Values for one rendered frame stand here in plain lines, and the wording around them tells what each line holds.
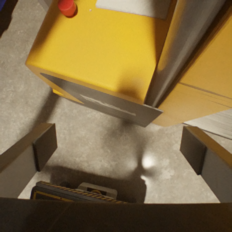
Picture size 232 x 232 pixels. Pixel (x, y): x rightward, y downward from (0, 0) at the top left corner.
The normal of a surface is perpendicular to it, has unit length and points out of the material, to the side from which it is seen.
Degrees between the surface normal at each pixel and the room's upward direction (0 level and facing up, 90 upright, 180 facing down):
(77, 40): 0
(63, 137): 0
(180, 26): 90
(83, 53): 0
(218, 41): 90
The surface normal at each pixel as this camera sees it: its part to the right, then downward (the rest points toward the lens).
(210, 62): -0.34, 0.94
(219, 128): -0.12, -0.11
